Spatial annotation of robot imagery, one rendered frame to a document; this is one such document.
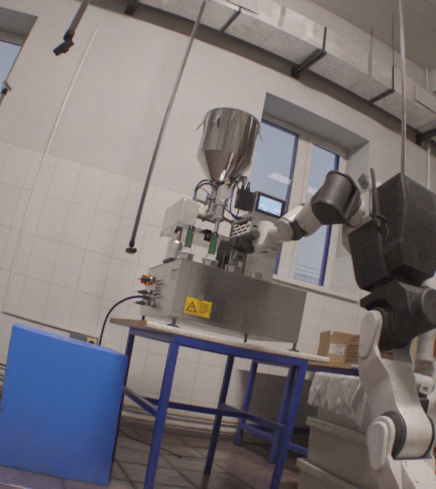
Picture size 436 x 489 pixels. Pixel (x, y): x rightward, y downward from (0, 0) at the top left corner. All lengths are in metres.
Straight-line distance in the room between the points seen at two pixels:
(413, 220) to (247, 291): 0.84
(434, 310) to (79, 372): 1.33
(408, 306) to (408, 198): 0.33
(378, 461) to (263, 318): 1.00
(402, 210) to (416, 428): 0.63
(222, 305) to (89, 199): 1.85
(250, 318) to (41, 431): 1.01
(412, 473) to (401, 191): 0.81
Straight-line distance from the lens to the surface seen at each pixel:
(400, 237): 1.39
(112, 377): 1.95
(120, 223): 3.55
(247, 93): 4.28
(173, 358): 1.72
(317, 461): 2.23
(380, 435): 1.26
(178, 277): 1.88
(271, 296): 2.04
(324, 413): 2.23
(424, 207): 1.50
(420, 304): 1.29
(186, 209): 2.20
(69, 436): 1.98
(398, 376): 1.37
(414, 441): 1.28
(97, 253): 3.48
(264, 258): 2.28
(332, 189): 1.45
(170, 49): 4.21
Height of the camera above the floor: 0.68
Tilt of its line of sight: 12 degrees up
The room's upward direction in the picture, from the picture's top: 11 degrees clockwise
